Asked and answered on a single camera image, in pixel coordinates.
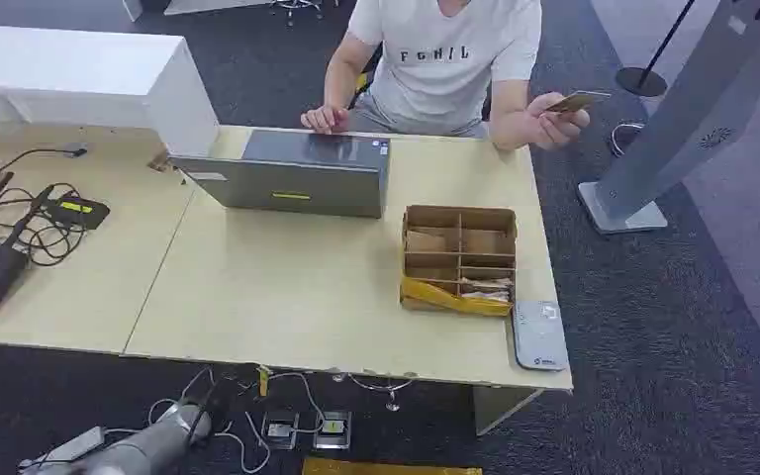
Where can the grey laptop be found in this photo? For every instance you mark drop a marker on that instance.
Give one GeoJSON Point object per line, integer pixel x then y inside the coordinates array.
{"type": "Point", "coordinates": [301, 180]}

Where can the pale card stack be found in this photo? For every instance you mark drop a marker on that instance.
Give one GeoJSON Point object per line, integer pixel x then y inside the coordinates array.
{"type": "Point", "coordinates": [488, 290]}

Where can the grey kiosk stand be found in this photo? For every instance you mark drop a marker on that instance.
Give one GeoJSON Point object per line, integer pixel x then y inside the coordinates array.
{"type": "Point", "coordinates": [688, 118]}

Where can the yellow sheet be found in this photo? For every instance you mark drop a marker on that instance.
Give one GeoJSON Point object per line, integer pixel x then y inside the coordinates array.
{"type": "Point", "coordinates": [390, 468]}

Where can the small brown desk fitting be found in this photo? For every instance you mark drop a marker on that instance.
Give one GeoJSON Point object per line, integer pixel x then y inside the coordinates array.
{"type": "Point", "coordinates": [161, 162]}

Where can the black stanchion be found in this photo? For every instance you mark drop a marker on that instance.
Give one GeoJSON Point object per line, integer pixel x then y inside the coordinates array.
{"type": "Point", "coordinates": [641, 82]}

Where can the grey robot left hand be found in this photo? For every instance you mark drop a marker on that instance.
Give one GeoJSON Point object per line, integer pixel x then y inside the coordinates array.
{"type": "Point", "coordinates": [232, 393]}

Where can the person's left hand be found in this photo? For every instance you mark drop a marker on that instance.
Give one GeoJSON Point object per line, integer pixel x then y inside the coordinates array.
{"type": "Point", "coordinates": [560, 128]}

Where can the person's right hand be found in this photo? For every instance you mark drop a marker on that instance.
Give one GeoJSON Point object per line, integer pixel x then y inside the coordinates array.
{"type": "Point", "coordinates": [325, 120]}

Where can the office chair base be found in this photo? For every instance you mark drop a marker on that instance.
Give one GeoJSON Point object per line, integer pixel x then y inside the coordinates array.
{"type": "Point", "coordinates": [296, 6]}

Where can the grey card reader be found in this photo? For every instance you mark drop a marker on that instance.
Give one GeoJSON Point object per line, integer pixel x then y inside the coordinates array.
{"type": "Point", "coordinates": [539, 337]}

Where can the white desk leg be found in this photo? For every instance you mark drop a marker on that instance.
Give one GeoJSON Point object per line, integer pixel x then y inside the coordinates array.
{"type": "Point", "coordinates": [495, 406]}

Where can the steel floor socket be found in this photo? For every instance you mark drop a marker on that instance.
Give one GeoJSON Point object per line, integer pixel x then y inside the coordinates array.
{"type": "Point", "coordinates": [280, 431]}
{"type": "Point", "coordinates": [333, 429]}

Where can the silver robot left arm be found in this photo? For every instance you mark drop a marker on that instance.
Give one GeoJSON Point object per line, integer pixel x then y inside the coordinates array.
{"type": "Point", "coordinates": [144, 449]}

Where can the white cabinet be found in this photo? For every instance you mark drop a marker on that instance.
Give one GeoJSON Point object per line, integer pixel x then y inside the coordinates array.
{"type": "Point", "coordinates": [78, 78]}

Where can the wooden card box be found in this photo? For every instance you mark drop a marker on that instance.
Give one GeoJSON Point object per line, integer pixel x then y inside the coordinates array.
{"type": "Point", "coordinates": [432, 262]}

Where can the black device with yellow label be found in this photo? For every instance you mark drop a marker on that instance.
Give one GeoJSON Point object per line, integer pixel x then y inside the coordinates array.
{"type": "Point", "coordinates": [78, 212]}

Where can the person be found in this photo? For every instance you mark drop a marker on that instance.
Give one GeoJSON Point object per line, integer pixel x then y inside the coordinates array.
{"type": "Point", "coordinates": [442, 72]}

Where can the gold card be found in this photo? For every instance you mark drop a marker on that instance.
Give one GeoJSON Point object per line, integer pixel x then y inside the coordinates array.
{"type": "Point", "coordinates": [580, 100]}

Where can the white power strip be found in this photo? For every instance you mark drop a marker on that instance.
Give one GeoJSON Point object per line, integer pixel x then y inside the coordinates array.
{"type": "Point", "coordinates": [68, 449]}

